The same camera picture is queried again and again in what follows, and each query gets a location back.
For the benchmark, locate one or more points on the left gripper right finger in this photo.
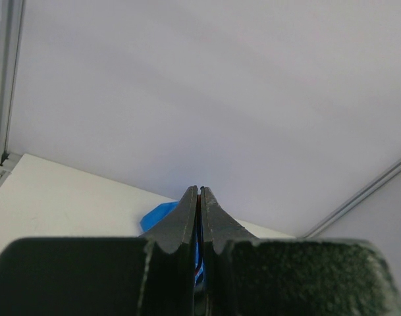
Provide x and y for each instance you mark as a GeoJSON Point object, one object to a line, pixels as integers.
{"type": "Point", "coordinates": [247, 275]}

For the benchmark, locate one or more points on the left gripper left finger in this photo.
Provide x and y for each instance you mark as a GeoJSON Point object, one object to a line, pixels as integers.
{"type": "Point", "coordinates": [152, 274]}

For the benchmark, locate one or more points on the blue three-compartment bin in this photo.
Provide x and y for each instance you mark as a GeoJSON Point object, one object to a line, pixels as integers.
{"type": "Point", "coordinates": [158, 214]}

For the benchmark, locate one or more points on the right aluminium frame post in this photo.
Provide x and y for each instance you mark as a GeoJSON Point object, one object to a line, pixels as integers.
{"type": "Point", "coordinates": [360, 196]}

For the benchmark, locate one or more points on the aluminium frame post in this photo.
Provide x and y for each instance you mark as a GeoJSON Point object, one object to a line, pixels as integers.
{"type": "Point", "coordinates": [11, 23]}
{"type": "Point", "coordinates": [360, 196]}

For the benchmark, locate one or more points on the left aluminium frame post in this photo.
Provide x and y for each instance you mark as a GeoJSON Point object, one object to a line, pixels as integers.
{"type": "Point", "coordinates": [11, 23]}

